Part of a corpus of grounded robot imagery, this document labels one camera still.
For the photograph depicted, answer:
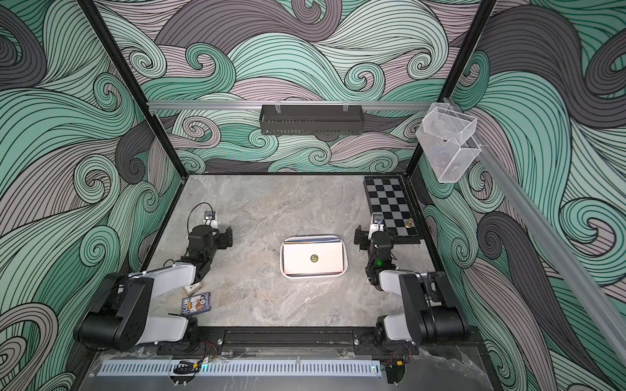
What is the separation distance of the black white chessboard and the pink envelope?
24 centimetres

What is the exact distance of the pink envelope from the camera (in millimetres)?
875

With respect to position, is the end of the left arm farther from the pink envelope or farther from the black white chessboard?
the black white chessboard

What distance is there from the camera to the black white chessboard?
0.97m

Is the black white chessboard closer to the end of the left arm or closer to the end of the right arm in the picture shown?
the end of the right arm

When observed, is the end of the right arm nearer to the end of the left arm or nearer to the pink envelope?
the pink envelope

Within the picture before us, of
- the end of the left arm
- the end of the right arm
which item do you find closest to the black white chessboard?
the end of the right arm
